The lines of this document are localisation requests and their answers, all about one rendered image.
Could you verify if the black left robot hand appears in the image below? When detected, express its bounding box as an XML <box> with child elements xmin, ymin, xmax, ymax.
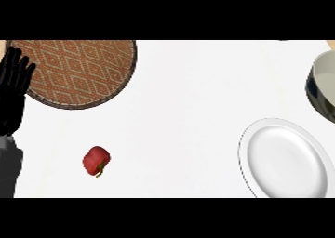
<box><xmin>0</xmin><ymin>46</ymin><xmax>39</xmax><ymax>138</ymax></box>

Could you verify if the white plate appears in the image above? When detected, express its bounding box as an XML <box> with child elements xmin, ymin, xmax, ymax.
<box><xmin>238</xmin><ymin>117</ymin><xmax>335</xmax><ymax>199</ymax></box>

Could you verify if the dark bowl with pale inside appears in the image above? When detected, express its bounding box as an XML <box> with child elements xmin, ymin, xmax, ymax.
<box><xmin>306</xmin><ymin>49</ymin><xmax>335</xmax><ymax>127</ymax></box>

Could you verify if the brown woven round placemat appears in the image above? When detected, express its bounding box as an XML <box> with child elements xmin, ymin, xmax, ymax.
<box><xmin>5</xmin><ymin>39</ymin><xmax>139</xmax><ymax>111</ymax></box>

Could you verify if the red bell pepper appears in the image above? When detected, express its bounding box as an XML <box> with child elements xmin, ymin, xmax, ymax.
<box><xmin>82</xmin><ymin>145</ymin><xmax>113</xmax><ymax>179</ymax></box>

